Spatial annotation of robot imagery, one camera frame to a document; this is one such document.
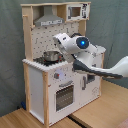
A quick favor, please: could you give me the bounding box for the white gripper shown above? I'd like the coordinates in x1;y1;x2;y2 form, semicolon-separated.
52;32;73;61

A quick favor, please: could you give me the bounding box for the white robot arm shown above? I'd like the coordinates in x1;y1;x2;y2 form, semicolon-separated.
53;33;128;79

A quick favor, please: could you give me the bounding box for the wooden toy kitchen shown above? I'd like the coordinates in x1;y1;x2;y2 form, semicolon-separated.
22;2;101;127

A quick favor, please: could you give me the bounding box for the black toy stovetop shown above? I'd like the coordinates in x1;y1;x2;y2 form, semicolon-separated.
33;54;65;67

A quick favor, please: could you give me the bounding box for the silver toy pot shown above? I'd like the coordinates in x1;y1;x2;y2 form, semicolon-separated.
43;51;60;61

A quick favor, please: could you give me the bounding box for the red left oven knob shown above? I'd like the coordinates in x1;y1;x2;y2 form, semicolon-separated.
54;73;60;79

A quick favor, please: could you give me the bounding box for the toy microwave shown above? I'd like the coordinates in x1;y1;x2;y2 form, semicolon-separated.
67;3;90;21

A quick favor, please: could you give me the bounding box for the grey range hood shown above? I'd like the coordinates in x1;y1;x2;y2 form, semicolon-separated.
35;5;64;27

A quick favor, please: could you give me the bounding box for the grey toy ice dispenser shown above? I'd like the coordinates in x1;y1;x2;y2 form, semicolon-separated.
87;75;95;83

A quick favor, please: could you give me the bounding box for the toy oven door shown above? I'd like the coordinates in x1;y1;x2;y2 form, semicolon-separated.
56;81;74;111

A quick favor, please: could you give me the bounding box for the grey cupboard door handle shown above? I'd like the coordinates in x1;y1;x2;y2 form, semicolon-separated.
82;76;86;90

